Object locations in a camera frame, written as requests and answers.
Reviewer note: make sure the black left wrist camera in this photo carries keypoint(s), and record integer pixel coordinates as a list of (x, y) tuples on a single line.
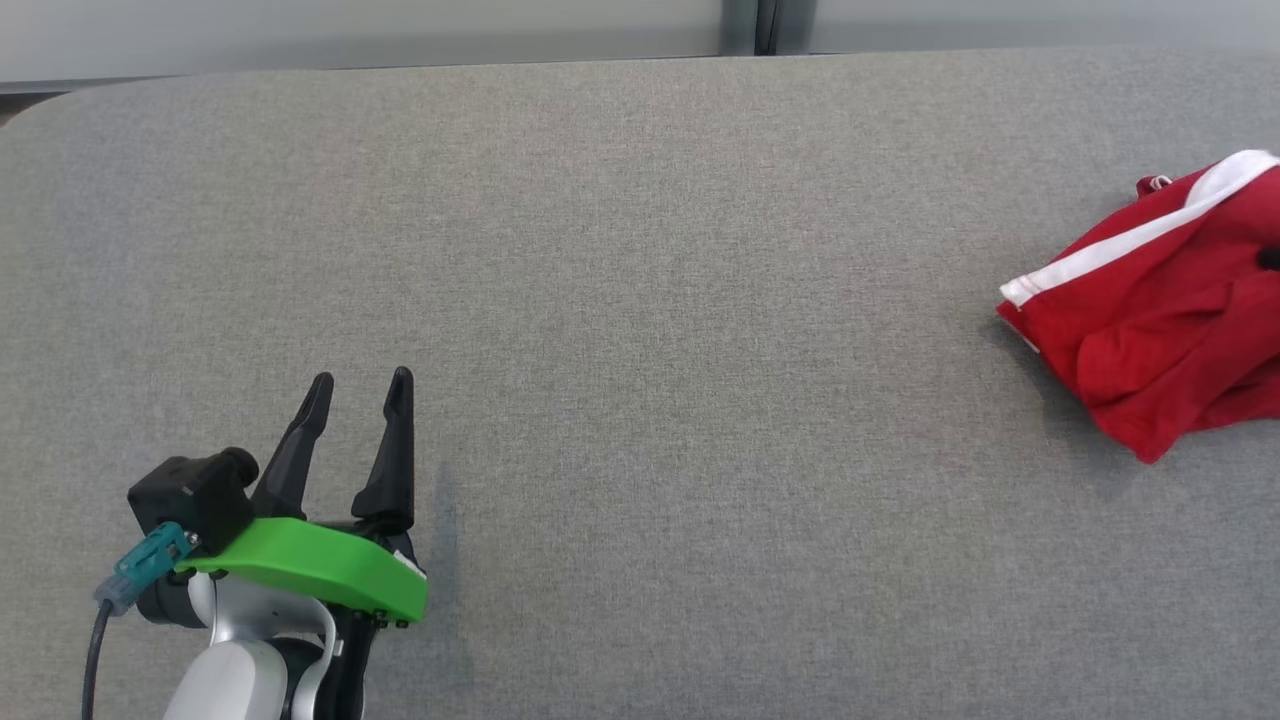
[(195, 495)]

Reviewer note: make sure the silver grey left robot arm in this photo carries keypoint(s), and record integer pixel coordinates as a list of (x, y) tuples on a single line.
[(240, 670)]

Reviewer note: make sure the grey metal partition post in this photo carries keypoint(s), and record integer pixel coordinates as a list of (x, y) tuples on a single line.
[(795, 25), (742, 25)]

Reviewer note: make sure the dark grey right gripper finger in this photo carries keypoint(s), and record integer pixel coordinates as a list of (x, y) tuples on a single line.
[(1271, 258)]

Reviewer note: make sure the red Bulls 23 jersey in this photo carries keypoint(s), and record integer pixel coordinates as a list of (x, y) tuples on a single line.
[(1140, 270)]

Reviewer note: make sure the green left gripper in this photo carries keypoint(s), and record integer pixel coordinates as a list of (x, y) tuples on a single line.
[(310, 565)]

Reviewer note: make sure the teal left camera connector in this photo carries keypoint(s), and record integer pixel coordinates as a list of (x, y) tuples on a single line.
[(145, 570)]

